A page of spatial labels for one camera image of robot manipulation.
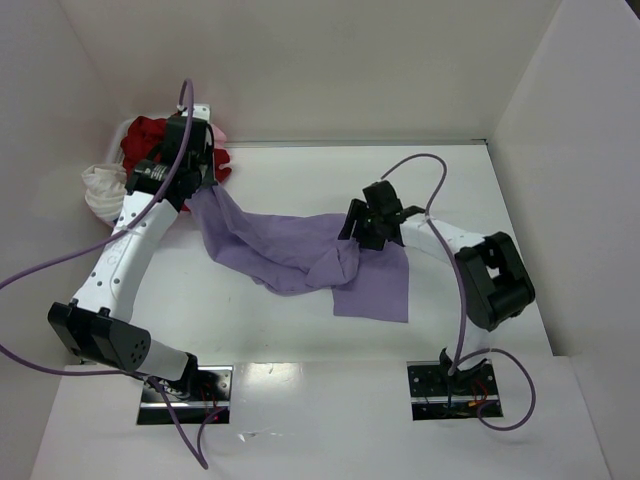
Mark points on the white t-shirt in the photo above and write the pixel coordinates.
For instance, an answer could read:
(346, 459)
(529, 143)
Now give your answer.
(105, 190)

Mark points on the purple t-shirt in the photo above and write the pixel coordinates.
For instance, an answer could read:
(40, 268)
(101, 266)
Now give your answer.
(291, 255)

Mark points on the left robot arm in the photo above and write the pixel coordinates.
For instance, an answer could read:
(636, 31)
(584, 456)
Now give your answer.
(96, 324)

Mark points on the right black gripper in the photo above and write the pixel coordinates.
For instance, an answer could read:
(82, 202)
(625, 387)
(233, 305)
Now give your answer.
(358, 223)

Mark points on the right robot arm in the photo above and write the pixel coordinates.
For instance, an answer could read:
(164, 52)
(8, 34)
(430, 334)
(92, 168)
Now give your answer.
(491, 277)

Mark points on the red t-shirt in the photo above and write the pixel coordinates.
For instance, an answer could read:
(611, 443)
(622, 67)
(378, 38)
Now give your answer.
(145, 133)

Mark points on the pink t-shirt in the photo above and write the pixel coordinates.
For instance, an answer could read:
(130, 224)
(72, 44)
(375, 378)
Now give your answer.
(219, 137)

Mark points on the white laundry basket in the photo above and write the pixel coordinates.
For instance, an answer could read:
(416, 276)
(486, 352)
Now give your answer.
(114, 153)

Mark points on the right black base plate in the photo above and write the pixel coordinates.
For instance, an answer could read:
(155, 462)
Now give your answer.
(435, 397)

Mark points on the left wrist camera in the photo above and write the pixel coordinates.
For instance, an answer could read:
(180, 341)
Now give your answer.
(201, 111)

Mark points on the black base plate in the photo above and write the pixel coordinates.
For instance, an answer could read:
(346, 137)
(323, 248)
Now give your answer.
(210, 395)
(435, 397)

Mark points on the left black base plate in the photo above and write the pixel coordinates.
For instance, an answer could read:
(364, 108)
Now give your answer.
(210, 395)

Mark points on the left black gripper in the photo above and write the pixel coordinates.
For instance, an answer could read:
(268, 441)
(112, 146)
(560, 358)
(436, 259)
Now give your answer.
(201, 173)

